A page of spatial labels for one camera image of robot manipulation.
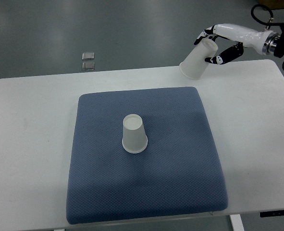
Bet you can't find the upper metal floor plate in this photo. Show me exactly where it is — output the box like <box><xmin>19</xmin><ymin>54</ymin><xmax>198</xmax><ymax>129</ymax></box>
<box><xmin>82</xmin><ymin>52</ymin><xmax>95</xmax><ymax>61</ymax></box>

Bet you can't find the black desk control panel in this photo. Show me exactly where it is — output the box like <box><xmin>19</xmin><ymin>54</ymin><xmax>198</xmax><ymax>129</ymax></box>
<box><xmin>259</xmin><ymin>210</ymin><xmax>284</xmax><ymax>218</ymax></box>

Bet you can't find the white paper cup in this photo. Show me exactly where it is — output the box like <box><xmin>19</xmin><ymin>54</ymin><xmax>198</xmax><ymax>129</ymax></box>
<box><xmin>122</xmin><ymin>114</ymin><xmax>148</xmax><ymax>154</ymax></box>
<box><xmin>179</xmin><ymin>38</ymin><xmax>218</xmax><ymax>80</ymax></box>

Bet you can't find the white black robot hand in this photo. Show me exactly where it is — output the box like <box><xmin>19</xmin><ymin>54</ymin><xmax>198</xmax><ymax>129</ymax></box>
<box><xmin>194</xmin><ymin>24</ymin><xmax>281</xmax><ymax>65</ymax></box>

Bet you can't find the blue fabric cushion mat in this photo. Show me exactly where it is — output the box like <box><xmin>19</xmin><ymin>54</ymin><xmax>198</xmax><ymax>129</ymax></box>
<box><xmin>66</xmin><ymin>87</ymin><xmax>228</xmax><ymax>224</ymax></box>

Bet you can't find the white table leg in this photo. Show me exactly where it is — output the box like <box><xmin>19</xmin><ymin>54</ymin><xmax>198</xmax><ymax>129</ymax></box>
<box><xmin>229</xmin><ymin>214</ymin><xmax>245</xmax><ymax>231</ymax></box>

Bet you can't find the brown cardboard box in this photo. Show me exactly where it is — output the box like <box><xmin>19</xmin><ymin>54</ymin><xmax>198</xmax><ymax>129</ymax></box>
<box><xmin>257</xmin><ymin>0</ymin><xmax>284</xmax><ymax>10</ymax></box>

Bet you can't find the white paper cup on mat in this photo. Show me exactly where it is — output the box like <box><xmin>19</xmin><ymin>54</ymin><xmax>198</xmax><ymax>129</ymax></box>
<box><xmin>122</xmin><ymin>114</ymin><xmax>148</xmax><ymax>154</ymax></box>

